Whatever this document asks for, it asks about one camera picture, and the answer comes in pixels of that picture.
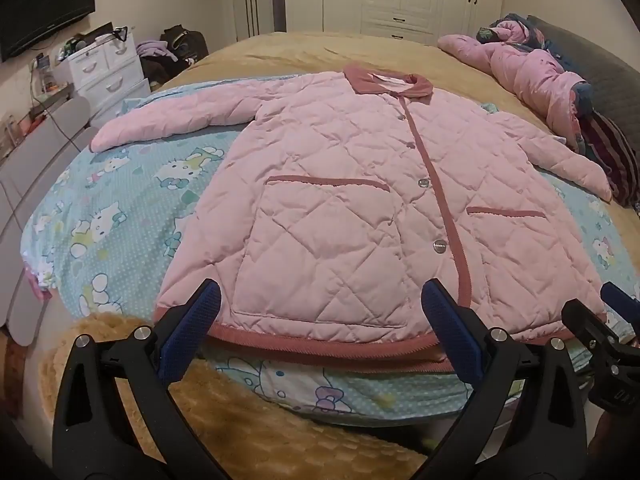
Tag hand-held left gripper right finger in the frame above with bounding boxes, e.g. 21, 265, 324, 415
421, 278, 601, 480

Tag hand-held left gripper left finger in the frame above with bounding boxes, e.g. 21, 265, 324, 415
52, 278, 223, 480

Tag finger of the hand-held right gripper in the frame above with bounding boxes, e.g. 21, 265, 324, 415
561, 299, 623, 358
601, 282, 640, 333

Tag pink quilted jacket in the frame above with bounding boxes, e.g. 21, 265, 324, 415
90, 63, 613, 361

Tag dark clothes pile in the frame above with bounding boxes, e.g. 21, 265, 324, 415
140, 55, 177, 92

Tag purple clothes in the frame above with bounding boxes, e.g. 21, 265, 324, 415
136, 39, 176, 61

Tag fuzzy yellow blanket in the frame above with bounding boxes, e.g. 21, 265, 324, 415
37, 312, 431, 480

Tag blue cartoon cat bed sheet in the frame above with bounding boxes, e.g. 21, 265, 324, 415
20, 77, 640, 428

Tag dark striped pillow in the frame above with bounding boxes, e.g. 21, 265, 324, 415
580, 110, 640, 208

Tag grey quilted headboard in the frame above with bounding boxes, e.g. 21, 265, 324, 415
525, 15, 640, 126

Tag pink floral duvet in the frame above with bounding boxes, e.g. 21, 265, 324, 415
437, 12, 596, 153

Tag white drawer cabinet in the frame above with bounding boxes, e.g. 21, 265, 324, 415
67, 35, 151, 126

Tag black bag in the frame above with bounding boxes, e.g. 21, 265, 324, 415
160, 25, 210, 63

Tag tan bed blanket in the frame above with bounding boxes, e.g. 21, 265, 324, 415
150, 30, 640, 281

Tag bedroom door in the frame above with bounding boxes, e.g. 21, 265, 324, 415
232, 0, 288, 43

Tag black flat television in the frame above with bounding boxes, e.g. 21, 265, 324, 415
0, 0, 97, 63

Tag black cable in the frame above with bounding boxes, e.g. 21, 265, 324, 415
31, 102, 83, 153

